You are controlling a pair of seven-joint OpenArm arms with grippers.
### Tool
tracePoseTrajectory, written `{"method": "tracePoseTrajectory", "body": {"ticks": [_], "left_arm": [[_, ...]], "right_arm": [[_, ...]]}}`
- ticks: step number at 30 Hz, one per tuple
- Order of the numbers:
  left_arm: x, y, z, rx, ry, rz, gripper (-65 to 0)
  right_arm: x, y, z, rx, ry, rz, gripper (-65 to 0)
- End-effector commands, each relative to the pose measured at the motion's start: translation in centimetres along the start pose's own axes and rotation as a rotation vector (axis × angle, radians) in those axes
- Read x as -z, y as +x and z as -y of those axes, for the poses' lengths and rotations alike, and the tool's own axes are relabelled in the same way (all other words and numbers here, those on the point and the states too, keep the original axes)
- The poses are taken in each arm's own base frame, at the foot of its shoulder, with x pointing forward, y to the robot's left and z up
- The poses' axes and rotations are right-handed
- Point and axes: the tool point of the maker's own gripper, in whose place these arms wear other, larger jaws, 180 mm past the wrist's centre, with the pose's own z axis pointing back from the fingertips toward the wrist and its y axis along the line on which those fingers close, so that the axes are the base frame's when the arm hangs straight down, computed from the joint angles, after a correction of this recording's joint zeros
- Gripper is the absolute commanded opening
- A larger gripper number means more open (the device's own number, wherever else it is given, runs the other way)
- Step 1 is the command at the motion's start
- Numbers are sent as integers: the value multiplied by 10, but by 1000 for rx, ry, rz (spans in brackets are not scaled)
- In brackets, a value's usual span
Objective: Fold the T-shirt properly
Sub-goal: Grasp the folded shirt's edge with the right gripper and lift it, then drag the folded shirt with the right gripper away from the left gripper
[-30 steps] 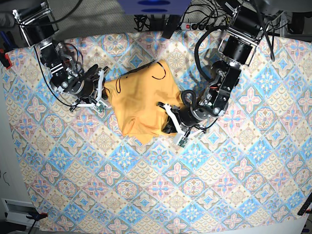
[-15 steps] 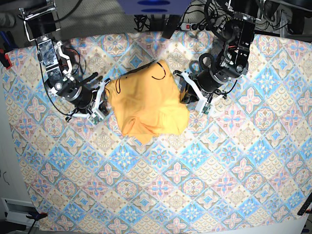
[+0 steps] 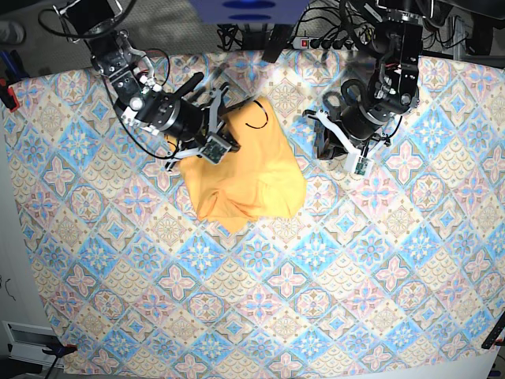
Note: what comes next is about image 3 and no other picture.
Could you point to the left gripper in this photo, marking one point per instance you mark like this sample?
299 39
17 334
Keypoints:
355 132

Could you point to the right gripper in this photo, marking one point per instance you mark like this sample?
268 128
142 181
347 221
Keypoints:
203 131

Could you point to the orange T-shirt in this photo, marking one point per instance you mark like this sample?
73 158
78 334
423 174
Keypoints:
262 179

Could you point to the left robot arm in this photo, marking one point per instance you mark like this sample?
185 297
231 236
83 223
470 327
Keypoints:
396 45

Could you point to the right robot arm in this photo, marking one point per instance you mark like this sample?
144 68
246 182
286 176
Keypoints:
139 98

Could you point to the white power strip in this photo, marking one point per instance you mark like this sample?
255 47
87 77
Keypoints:
313 43

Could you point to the black table clamp top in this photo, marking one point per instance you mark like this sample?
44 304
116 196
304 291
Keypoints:
279 38

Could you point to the white blue logo panel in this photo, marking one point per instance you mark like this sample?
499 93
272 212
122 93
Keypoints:
249 11

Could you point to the patterned blue tablecloth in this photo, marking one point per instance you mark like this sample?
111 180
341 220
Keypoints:
404 268

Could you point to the black clamp bottom right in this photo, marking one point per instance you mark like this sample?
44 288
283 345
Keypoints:
493 338

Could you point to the orange-tipped clamp bottom left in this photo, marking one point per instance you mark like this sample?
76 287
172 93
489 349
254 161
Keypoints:
59 350

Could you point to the white vent box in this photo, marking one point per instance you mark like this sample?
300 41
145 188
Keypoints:
27 342

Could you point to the red-handled clamp left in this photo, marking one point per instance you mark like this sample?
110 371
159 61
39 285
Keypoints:
8 96

